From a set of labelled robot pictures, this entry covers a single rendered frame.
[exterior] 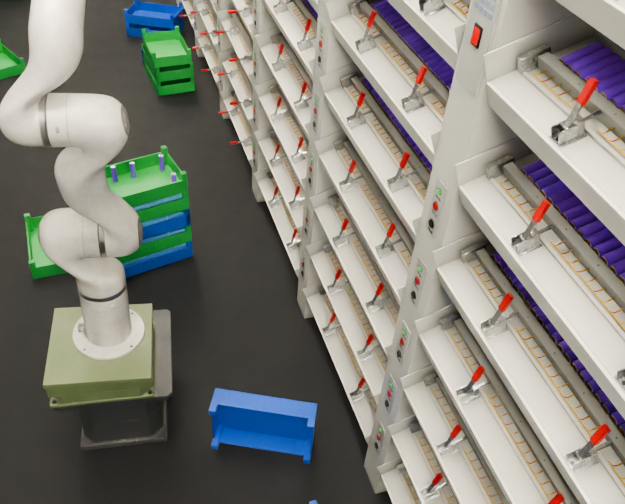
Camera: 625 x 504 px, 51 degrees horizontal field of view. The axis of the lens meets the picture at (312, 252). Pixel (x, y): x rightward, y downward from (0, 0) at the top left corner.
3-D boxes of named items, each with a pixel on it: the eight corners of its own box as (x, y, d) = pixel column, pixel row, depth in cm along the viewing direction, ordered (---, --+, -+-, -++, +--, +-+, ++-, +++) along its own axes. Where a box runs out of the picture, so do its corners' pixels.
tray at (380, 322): (391, 367, 166) (384, 347, 159) (317, 218, 208) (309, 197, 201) (464, 335, 166) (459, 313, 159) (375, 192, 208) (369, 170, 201)
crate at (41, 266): (28, 229, 265) (23, 213, 259) (80, 220, 271) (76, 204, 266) (33, 279, 245) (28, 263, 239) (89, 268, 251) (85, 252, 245)
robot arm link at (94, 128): (77, 225, 164) (144, 224, 167) (74, 267, 158) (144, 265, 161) (36, 77, 122) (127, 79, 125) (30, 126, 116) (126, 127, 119)
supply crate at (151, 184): (106, 214, 225) (103, 196, 220) (88, 183, 238) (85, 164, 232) (188, 191, 238) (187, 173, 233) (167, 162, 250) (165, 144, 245)
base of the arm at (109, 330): (70, 363, 172) (59, 315, 160) (75, 309, 186) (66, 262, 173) (144, 357, 176) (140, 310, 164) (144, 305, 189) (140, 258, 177)
